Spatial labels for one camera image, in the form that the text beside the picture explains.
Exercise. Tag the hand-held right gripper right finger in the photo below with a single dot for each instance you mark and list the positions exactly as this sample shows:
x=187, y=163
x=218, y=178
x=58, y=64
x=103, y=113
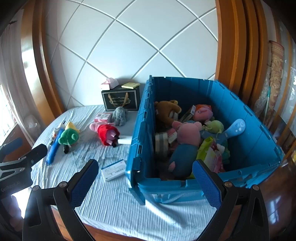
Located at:
x=207, y=185

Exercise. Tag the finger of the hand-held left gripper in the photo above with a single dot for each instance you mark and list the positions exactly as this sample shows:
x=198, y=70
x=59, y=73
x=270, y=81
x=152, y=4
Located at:
x=11, y=145
x=37, y=153

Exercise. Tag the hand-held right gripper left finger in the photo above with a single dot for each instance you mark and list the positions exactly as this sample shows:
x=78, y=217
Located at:
x=84, y=183

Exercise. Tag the blue feather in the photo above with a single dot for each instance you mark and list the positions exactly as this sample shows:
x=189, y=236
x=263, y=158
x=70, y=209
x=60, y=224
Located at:
x=53, y=150

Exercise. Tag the white blue medicine box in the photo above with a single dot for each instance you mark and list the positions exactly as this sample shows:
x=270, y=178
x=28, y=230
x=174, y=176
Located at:
x=114, y=171

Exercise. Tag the white plush toy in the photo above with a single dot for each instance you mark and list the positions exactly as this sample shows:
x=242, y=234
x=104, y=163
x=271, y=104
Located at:
x=60, y=128

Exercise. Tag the green snail toy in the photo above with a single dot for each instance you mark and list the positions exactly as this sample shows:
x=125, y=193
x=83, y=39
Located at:
x=69, y=137

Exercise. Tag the pink pig plush red dress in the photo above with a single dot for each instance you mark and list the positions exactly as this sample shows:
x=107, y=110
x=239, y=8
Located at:
x=106, y=133

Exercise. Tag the blue plastic storage container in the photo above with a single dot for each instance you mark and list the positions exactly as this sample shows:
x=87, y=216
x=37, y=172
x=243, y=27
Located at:
x=254, y=148

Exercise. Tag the person's left hand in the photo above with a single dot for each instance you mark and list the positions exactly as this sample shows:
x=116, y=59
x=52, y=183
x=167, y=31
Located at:
x=15, y=206

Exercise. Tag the pink gift bag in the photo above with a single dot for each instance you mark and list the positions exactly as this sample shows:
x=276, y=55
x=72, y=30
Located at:
x=216, y=160

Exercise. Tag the clear plastic bag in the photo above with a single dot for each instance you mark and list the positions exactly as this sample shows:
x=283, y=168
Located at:
x=31, y=125

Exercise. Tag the yellow-green gift bag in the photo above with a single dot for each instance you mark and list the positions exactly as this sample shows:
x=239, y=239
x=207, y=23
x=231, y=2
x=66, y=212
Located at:
x=204, y=149

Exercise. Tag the pink pig plush blue body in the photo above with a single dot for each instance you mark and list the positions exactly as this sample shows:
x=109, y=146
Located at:
x=187, y=141

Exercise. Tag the light green plush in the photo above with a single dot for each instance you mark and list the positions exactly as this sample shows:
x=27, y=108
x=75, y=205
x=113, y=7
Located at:
x=215, y=127

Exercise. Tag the small pink white box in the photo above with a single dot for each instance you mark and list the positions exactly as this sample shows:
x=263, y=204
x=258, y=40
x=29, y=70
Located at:
x=172, y=136

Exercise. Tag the grey striped box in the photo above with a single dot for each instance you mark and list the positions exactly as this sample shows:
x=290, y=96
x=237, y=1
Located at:
x=161, y=142

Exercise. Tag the sheer curtain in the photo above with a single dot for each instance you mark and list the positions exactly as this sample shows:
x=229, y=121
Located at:
x=13, y=81

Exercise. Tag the light blue handheld massager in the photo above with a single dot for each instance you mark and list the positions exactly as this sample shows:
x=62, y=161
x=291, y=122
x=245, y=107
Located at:
x=235, y=127

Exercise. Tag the red pink carton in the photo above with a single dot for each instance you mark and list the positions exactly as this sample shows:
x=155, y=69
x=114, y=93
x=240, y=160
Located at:
x=102, y=117

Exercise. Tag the pink plush with orange hair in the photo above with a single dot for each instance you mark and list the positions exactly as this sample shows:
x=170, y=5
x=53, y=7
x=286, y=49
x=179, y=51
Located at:
x=203, y=113

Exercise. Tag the small dark printed carton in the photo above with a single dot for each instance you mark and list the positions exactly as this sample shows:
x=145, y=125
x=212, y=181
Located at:
x=187, y=114

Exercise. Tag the grey fluffy bunny plush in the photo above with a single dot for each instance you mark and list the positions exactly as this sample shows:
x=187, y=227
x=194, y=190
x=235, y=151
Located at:
x=119, y=115

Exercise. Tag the brown bear plush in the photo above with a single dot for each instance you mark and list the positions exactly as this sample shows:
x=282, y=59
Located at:
x=166, y=111

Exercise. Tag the black gift box gold ribbon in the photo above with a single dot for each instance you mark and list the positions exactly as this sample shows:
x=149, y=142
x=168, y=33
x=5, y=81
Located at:
x=120, y=99

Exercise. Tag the pink tissue pack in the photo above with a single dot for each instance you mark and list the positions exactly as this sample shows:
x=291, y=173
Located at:
x=109, y=83

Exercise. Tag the yellow sticky notepad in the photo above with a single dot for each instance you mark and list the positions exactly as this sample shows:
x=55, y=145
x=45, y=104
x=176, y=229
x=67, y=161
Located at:
x=130, y=85

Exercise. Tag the rolled patterned carpet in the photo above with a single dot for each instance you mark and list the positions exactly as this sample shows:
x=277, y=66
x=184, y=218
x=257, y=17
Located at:
x=275, y=76

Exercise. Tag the white padded headboard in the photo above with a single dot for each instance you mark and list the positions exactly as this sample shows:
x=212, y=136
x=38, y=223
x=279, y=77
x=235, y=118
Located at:
x=138, y=41

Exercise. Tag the wooden headboard post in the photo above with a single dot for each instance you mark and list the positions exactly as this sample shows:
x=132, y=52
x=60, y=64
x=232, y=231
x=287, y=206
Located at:
x=238, y=46
x=44, y=58

